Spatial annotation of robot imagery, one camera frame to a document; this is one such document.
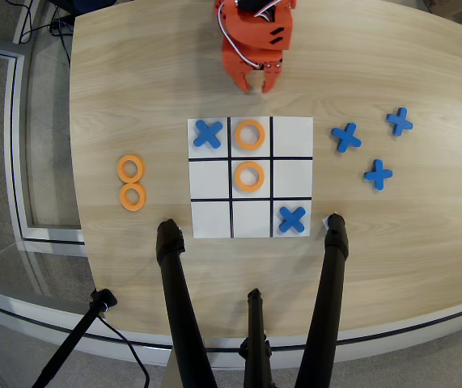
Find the grey metal floor frame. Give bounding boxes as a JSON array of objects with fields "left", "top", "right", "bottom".
[{"left": 0, "top": 34, "right": 87, "bottom": 247}]

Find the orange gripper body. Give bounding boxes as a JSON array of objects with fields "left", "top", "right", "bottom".
[{"left": 221, "top": 36, "right": 285, "bottom": 80}]

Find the black floor cable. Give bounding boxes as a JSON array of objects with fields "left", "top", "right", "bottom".
[{"left": 11, "top": 0, "right": 73, "bottom": 64}]

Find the short black tripod leg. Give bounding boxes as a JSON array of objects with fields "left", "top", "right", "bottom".
[{"left": 238, "top": 288, "right": 274, "bottom": 388}]

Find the white tic-tac-toe board sheet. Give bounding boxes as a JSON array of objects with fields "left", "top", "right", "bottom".
[{"left": 187, "top": 116, "right": 315, "bottom": 239}]

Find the blue foam cross piece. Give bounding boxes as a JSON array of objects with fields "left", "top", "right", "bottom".
[
  {"left": 278, "top": 205, "right": 307, "bottom": 234},
  {"left": 362, "top": 158, "right": 394, "bottom": 192},
  {"left": 331, "top": 122, "right": 362, "bottom": 154},
  {"left": 193, "top": 120, "right": 224, "bottom": 150},
  {"left": 385, "top": 107, "right": 414, "bottom": 137}
]

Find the cardboard box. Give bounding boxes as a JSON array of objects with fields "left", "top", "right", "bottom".
[{"left": 420, "top": 0, "right": 462, "bottom": 19}]

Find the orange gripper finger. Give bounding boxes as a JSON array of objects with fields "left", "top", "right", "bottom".
[
  {"left": 230, "top": 66, "right": 256, "bottom": 95},
  {"left": 260, "top": 60, "right": 284, "bottom": 95}
]

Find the thin black stand pole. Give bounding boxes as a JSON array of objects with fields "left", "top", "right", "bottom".
[{"left": 31, "top": 288, "right": 118, "bottom": 388}]

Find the orange ring piece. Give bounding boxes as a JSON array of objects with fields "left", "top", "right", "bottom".
[
  {"left": 234, "top": 161, "right": 266, "bottom": 192},
  {"left": 117, "top": 154, "right": 146, "bottom": 183},
  {"left": 119, "top": 182, "right": 147, "bottom": 212},
  {"left": 234, "top": 119, "right": 266, "bottom": 152}
]

